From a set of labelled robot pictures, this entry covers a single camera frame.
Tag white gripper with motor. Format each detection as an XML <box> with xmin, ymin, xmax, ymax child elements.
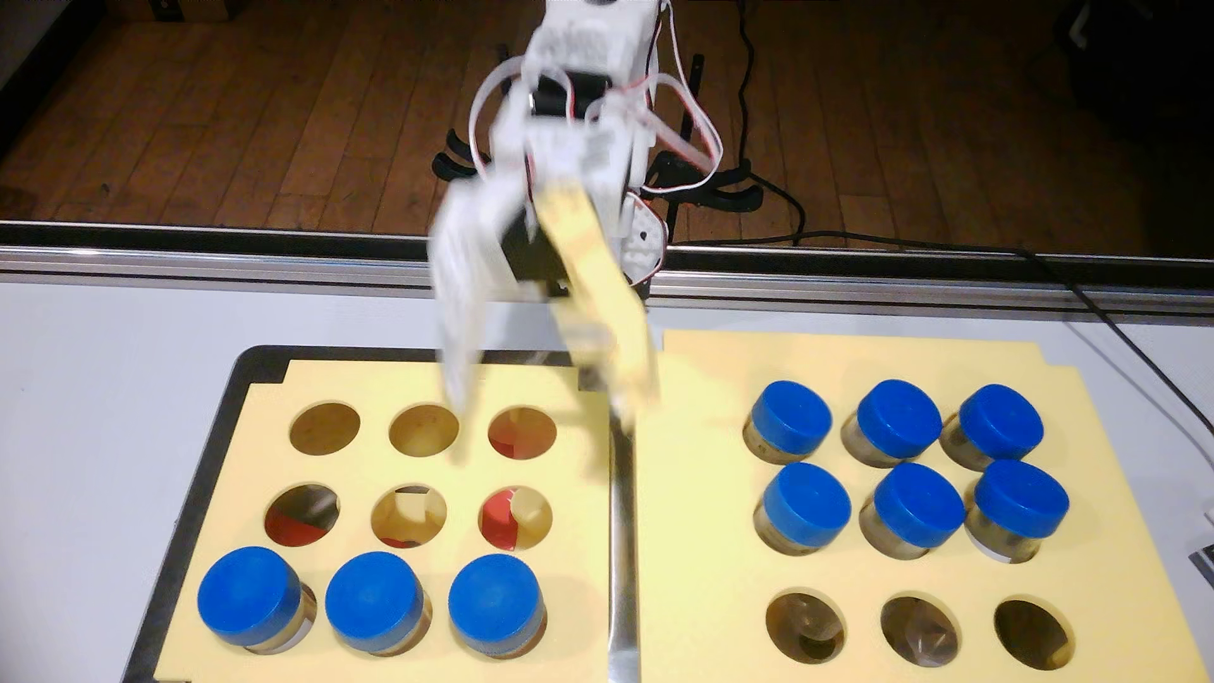
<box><xmin>425</xmin><ymin>88</ymin><xmax>662</xmax><ymax>425</ymax></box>

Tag blue capped clear test tube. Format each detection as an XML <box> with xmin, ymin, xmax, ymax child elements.
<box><xmin>966</xmin><ymin>458</ymin><xmax>1071</xmax><ymax>565</ymax></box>
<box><xmin>939</xmin><ymin>384</ymin><xmax>1046</xmax><ymax>472</ymax></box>
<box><xmin>754</xmin><ymin>462</ymin><xmax>853</xmax><ymax>558</ymax></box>
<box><xmin>446</xmin><ymin>553</ymin><xmax>548</xmax><ymax>660</ymax></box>
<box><xmin>195</xmin><ymin>545</ymin><xmax>317</xmax><ymax>656</ymax></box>
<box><xmin>858</xmin><ymin>462</ymin><xmax>967</xmax><ymax>561</ymax></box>
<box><xmin>841</xmin><ymin>379</ymin><xmax>945</xmax><ymax>469</ymax></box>
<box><xmin>323</xmin><ymin>550</ymin><xmax>432</xmax><ymax>658</ymax></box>
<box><xmin>742</xmin><ymin>379</ymin><xmax>834</xmax><ymax>466</ymax></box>

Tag large yellow foam rack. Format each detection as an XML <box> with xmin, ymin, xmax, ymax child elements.
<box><xmin>630</xmin><ymin>327</ymin><xmax>1210</xmax><ymax>683</ymax></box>

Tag yellow foam rack in tray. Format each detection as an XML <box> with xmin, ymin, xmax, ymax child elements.
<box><xmin>152</xmin><ymin>359</ymin><xmax>613</xmax><ymax>683</ymax></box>

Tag metal tray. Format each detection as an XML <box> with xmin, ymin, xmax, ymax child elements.
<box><xmin>121</xmin><ymin>344</ymin><xmax>639</xmax><ymax>683</ymax></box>

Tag dark bulky object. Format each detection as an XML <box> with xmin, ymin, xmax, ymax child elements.
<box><xmin>1024</xmin><ymin>0</ymin><xmax>1214</xmax><ymax>144</ymax></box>

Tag small grey object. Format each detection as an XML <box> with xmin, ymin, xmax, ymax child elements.
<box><xmin>1188</xmin><ymin>507</ymin><xmax>1214</xmax><ymax>589</ymax></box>

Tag red and white servo wires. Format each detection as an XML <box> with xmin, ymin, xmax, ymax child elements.
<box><xmin>469</xmin><ymin>0</ymin><xmax>724</xmax><ymax>286</ymax></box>

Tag aluminium table rail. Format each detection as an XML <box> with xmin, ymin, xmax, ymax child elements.
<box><xmin>0</xmin><ymin>220</ymin><xmax>1214</xmax><ymax>319</ymax></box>

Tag thin black cable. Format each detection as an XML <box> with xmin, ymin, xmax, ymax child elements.
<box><xmin>735</xmin><ymin>0</ymin><xmax>807</xmax><ymax>243</ymax></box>

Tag long black cable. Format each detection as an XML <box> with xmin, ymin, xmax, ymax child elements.
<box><xmin>675</xmin><ymin>230</ymin><xmax>1214</xmax><ymax>433</ymax></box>

